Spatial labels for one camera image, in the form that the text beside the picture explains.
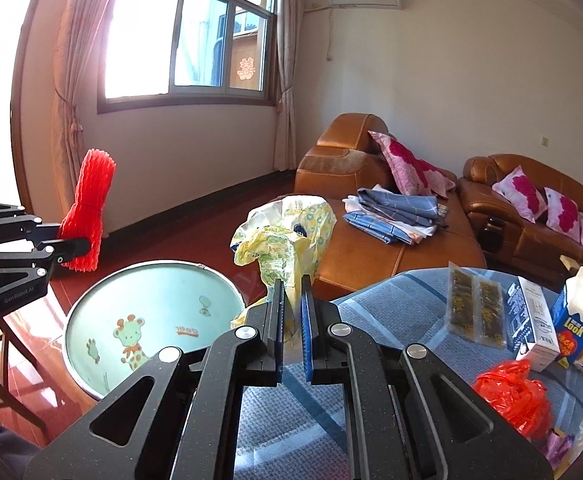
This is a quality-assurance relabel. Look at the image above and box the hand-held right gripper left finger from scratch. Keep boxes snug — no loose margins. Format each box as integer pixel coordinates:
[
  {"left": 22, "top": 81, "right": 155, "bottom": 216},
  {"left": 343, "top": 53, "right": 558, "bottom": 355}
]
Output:
[{"left": 21, "top": 277, "right": 287, "bottom": 480}]

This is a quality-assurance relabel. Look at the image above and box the clear packet with dark snack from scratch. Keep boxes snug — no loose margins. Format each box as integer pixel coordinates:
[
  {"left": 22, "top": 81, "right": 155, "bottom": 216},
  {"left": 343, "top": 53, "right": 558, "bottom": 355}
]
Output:
[
  {"left": 444, "top": 261, "right": 483, "bottom": 337},
  {"left": 475, "top": 275, "right": 510, "bottom": 349}
]

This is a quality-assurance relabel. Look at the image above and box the white blue milk box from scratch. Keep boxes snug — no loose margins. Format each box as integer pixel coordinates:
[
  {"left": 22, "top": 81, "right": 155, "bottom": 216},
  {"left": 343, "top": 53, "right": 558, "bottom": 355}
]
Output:
[{"left": 505, "top": 276, "right": 561, "bottom": 373}]

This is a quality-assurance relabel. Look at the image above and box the beige curtain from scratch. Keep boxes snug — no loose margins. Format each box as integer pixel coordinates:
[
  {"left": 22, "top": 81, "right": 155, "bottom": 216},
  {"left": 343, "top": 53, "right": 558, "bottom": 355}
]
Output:
[
  {"left": 51, "top": 0, "right": 132, "bottom": 241},
  {"left": 271, "top": 0, "right": 315, "bottom": 173}
]

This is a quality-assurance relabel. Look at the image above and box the white folded cloth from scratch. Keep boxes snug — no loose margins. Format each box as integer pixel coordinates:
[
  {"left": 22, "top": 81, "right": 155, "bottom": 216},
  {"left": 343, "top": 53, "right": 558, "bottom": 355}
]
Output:
[{"left": 344, "top": 195, "right": 453, "bottom": 247}]

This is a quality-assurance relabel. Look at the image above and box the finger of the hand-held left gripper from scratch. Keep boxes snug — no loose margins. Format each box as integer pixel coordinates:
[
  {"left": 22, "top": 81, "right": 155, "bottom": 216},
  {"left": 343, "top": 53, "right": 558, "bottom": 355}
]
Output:
[
  {"left": 0, "top": 202, "right": 44, "bottom": 250},
  {"left": 0, "top": 236, "right": 92, "bottom": 274}
]

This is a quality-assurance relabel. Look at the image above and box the blue checked tablecloth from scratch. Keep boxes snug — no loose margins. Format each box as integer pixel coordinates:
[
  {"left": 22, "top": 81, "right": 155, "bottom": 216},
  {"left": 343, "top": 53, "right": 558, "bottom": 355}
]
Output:
[{"left": 234, "top": 266, "right": 583, "bottom": 480}]

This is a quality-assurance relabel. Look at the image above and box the sliding glass window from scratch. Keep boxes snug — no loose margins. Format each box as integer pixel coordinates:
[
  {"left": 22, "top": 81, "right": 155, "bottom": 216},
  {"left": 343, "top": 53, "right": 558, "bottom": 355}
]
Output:
[{"left": 96, "top": 0, "right": 279, "bottom": 113}]

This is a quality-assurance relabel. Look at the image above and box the red plastic bag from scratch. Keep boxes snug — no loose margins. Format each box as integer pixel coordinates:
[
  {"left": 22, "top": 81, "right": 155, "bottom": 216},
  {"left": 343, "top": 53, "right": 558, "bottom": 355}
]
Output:
[{"left": 473, "top": 359, "right": 555, "bottom": 442}]

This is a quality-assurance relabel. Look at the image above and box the red foam fruit net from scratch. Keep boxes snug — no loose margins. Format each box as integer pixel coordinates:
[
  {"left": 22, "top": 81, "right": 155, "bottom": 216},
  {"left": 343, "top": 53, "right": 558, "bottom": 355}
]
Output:
[{"left": 57, "top": 148, "right": 118, "bottom": 273}]

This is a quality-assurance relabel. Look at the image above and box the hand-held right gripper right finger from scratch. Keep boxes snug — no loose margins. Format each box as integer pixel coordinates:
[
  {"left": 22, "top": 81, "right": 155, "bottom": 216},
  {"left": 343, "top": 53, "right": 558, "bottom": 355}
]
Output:
[{"left": 299, "top": 275, "right": 555, "bottom": 480}]

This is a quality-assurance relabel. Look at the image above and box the enamel basin with giraffe print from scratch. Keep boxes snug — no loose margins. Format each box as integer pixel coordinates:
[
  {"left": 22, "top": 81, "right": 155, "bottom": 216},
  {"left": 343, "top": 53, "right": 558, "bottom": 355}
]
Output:
[{"left": 62, "top": 260, "right": 247, "bottom": 403}]

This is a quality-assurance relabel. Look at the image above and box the dark wooden chair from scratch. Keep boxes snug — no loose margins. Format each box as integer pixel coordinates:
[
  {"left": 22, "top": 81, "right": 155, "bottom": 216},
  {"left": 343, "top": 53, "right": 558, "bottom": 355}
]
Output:
[{"left": 0, "top": 310, "right": 53, "bottom": 448}]

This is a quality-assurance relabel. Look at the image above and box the yellow printed plastic bag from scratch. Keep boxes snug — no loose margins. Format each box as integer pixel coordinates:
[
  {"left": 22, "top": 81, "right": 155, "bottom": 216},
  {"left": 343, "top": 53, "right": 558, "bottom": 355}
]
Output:
[{"left": 228, "top": 194, "right": 338, "bottom": 331}]

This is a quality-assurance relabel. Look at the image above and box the blue gable top carton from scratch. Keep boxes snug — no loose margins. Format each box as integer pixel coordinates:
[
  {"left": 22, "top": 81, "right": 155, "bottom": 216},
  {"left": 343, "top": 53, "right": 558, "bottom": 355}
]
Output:
[{"left": 551, "top": 266, "right": 583, "bottom": 370}]

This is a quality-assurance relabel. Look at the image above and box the purple wrapper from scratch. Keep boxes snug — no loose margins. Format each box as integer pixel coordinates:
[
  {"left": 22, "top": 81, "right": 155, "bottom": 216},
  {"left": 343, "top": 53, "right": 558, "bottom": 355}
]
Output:
[{"left": 541, "top": 430, "right": 577, "bottom": 472}]

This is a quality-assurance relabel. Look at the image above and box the brown leather chaise sofa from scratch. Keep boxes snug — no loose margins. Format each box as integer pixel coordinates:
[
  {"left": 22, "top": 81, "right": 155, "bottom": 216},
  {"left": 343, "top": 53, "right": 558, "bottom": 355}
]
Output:
[{"left": 295, "top": 112, "right": 488, "bottom": 303}]

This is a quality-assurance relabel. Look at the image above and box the blue checked folded sheet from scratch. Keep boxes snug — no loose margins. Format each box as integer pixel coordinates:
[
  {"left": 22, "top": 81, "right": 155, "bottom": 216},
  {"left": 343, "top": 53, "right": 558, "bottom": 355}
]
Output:
[
  {"left": 342, "top": 210, "right": 422, "bottom": 245},
  {"left": 356, "top": 186, "right": 441, "bottom": 226}
]

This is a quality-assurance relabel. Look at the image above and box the air conditioner pipe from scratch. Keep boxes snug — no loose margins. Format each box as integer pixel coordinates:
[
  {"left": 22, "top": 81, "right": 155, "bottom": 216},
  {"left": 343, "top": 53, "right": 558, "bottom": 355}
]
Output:
[{"left": 306, "top": 2, "right": 335, "bottom": 62}]

